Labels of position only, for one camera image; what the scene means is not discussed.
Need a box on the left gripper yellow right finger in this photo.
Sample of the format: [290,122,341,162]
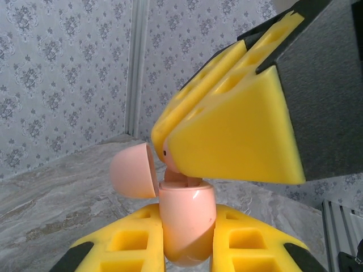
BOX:
[209,204,327,272]

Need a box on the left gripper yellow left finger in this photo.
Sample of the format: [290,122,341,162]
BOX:
[52,203,166,272]

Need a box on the wide slotted aluminium rail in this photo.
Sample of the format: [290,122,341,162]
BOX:
[321,198,363,272]

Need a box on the pink earbud charging case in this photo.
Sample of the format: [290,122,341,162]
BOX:
[109,143,218,267]

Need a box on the aluminium frame corner post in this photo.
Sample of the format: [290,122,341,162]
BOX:
[125,0,150,137]

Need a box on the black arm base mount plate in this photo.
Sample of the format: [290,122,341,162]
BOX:
[336,251,363,272]

